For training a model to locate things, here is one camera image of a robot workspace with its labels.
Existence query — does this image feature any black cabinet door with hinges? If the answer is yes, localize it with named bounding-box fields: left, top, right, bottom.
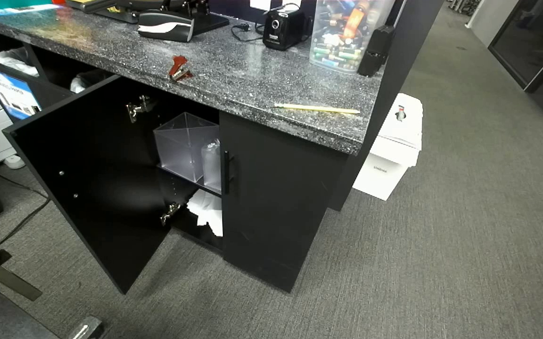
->
left=2, top=73, right=181, bottom=295

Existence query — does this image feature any metal door hinge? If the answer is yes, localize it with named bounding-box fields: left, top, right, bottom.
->
left=124, top=92, right=156, bottom=124
left=158, top=199, right=186, bottom=227

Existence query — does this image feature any dark glass door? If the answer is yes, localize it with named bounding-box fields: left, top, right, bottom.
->
left=486, top=0, right=543, bottom=147

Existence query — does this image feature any yellow wooden pencil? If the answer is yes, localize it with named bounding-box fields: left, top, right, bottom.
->
left=273, top=101, right=364, bottom=118

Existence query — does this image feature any large clear plastic container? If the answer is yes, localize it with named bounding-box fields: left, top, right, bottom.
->
left=151, top=109, right=222, bottom=184

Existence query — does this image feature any white cardboard box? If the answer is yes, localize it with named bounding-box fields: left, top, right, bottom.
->
left=351, top=92, right=426, bottom=203

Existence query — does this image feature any red staple remover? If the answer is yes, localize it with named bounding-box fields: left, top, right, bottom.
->
left=166, top=52, right=196, bottom=84

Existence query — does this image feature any clear box with colourful items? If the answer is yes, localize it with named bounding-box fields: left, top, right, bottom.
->
left=309, top=0, right=400, bottom=71

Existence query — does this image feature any black handheld device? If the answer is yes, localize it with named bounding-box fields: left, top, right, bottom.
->
left=356, top=24, right=396, bottom=79

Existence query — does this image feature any black and white stapler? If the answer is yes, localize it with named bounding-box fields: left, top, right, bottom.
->
left=136, top=15, right=198, bottom=45

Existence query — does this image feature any tall black side panel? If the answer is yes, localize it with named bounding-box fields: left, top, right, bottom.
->
left=326, top=0, right=447, bottom=212

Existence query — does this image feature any white round object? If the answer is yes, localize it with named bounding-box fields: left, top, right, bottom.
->
left=68, top=67, right=107, bottom=96

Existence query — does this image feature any silver metal foot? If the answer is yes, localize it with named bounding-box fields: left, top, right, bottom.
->
left=66, top=314, right=105, bottom=339

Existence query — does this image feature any blue and white box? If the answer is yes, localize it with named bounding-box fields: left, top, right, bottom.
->
left=0, top=60, right=45, bottom=122

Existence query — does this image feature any white crumpled bag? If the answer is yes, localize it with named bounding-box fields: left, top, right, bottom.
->
left=0, top=45, right=41, bottom=79

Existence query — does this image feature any grey flat metal plate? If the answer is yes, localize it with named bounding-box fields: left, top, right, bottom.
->
left=0, top=265, right=45, bottom=303

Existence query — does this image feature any teal folder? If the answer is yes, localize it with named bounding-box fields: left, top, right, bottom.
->
left=0, top=0, right=60, bottom=18

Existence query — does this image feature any thin black cable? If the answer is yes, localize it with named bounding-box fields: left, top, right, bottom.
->
left=228, top=20, right=268, bottom=45

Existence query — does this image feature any black flat base plate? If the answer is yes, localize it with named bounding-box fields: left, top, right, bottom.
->
left=85, top=0, right=232, bottom=37

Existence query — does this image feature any black floor cable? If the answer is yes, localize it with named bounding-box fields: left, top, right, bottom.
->
left=0, top=158, right=55, bottom=254

